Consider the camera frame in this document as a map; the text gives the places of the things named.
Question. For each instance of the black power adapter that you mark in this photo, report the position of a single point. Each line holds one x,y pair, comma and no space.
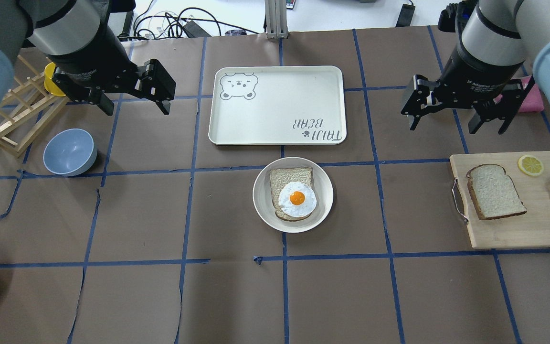
406,15

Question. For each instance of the yellow mug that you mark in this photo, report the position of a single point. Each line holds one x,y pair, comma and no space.
49,84

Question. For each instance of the aluminium frame post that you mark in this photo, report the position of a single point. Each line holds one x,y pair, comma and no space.
276,19

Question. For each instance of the blue bowl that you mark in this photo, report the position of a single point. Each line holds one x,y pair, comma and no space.
70,153

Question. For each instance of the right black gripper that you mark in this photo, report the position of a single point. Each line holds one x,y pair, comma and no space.
478,71

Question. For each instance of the wooden cup rack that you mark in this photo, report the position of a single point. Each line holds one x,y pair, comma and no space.
27,100

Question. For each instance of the bread slice under egg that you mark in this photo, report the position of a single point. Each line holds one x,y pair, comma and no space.
280,177

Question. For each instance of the pink cloth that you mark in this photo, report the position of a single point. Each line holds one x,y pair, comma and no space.
533,102

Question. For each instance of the bread slice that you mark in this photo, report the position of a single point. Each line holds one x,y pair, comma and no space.
493,193
280,177

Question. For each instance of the wooden cutting board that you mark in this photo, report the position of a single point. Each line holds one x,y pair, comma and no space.
531,229

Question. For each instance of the fried egg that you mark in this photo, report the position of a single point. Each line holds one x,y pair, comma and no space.
297,199

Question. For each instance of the cream bear tray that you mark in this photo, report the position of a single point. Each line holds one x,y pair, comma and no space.
278,105

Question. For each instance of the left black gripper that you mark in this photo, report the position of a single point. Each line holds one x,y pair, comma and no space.
92,59

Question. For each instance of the cream round plate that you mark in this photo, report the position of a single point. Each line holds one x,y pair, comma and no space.
323,190

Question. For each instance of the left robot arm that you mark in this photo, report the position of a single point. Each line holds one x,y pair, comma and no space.
54,27

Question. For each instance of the lemon slice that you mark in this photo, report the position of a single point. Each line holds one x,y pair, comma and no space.
530,165

